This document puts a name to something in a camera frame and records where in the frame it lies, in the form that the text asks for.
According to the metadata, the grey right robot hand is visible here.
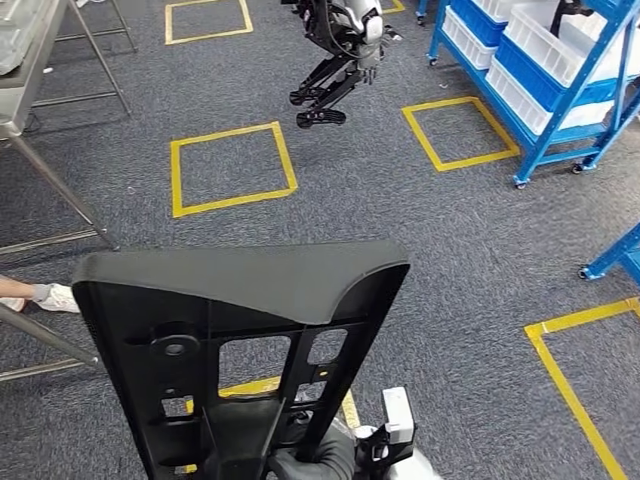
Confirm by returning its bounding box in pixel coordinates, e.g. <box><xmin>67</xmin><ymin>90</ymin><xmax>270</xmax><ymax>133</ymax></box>
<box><xmin>267</xmin><ymin>423</ymin><xmax>357</xmax><ymax>480</ymax></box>

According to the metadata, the black plastic plate frame part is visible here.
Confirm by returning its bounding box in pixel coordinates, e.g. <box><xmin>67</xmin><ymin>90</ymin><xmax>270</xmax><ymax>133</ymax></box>
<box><xmin>71</xmin><ymin>241</ymin><xmax>411</xmax><ymax>480</ymax></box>

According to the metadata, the yellow floor tape square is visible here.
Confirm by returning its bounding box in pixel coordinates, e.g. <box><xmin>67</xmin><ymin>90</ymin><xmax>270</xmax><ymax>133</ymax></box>
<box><xmin>401</xmin><ymin>96</ymin><xmax>521</xmax><ymax>174</ymax></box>
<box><xmin>170</xmin><ymin>121</ymin><xmax>299</xmax><ymax>219</ymax></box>
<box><xmin>524</xmin><ymin>298</ymin><xmax>640</xmax><ymax>480</ymax></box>

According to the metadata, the blue metal rack with crates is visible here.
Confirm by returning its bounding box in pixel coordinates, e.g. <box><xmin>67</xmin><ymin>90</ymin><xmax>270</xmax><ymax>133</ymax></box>
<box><xmin>427</xmin><ymin>0</ymin><xmax>640</xmax><ymax>191</ymax></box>

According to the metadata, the silver black humanoid robot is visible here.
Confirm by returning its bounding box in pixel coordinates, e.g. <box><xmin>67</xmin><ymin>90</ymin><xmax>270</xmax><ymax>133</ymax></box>
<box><xmin>281</xmin><ymin>0</ymin><xmax>404</xmax><ymax>130</ymax></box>

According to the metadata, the person's leg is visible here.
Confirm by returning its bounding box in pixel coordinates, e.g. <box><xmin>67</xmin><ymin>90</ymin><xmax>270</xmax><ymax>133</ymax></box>
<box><xmin>0</xmin><ymin>276</ymin><xmax>37</xmax><ymax>305</ymax></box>

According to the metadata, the white plastic crate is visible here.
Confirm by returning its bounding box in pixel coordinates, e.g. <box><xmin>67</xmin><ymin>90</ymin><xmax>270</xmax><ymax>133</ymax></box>
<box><xmin>505</xmin><ymin>3</ymin><xmax>586</xmax><ymax>89</ymax></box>
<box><xmin>472</xmin><ymin>0</ymin><xmax>518</xmax><ymax>24</ymax></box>
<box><xmin>485</xmin><ymin>56</ymin><xmax>616</xmax><ymax>137</ymax></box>
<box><xmin>442</xmin><ymin>6</ymin><xmax>498</xmax><ymax>71</ymax></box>

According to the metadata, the blue plastic crate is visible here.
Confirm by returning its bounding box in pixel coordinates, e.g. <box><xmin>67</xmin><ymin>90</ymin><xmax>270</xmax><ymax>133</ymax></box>
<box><xmin>450</xmin><ymin>0</ymin><xmax>509</xmax><ymax>48</ymax></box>
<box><xmin>494</xmin><ymin>33</ymin><xmax>616</xmax><ymax>113</ymax></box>

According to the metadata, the stainless steel table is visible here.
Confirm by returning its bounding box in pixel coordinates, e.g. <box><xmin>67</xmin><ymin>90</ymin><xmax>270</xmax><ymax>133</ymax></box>
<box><xmin>0</xmin><ymin>0</ymin><xmax>138</xmax><ymax>256</ymax></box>

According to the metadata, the clear plastic tray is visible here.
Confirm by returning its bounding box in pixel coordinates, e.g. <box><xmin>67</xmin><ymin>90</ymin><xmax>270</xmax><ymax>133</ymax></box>
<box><xmin>0</xmin><ymin>0</ymin><xmax>51</xmax><ymax>75</ymax></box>

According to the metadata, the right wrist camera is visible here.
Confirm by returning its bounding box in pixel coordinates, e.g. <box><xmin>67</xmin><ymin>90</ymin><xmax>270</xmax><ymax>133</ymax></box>
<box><xmin>353</xmin><ymin>387</ymin><xmax>417</xmax><ymax>475</ymax></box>

